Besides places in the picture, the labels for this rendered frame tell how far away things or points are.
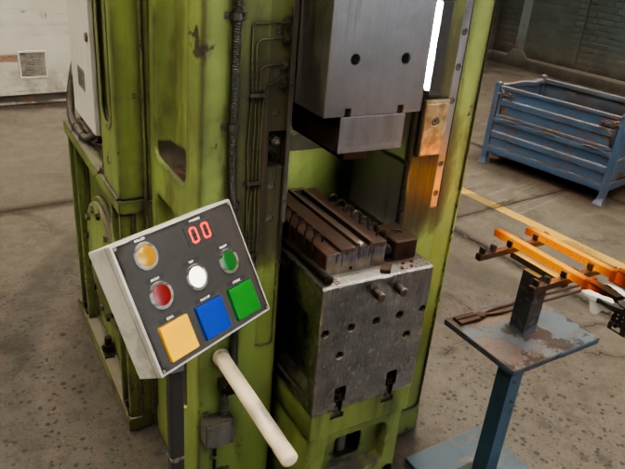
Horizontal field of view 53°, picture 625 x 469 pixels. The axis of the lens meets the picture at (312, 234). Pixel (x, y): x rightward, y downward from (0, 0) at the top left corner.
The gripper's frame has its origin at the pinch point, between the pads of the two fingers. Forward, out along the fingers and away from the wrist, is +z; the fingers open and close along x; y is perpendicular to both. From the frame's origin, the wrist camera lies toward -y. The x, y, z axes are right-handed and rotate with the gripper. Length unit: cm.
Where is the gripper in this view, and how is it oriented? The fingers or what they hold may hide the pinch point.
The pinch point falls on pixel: (595, 287)
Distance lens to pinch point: 195.2
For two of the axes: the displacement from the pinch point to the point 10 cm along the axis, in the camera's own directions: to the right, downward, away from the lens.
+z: -5.0, -4.2, 7.6
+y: -0.8, 9.0, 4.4
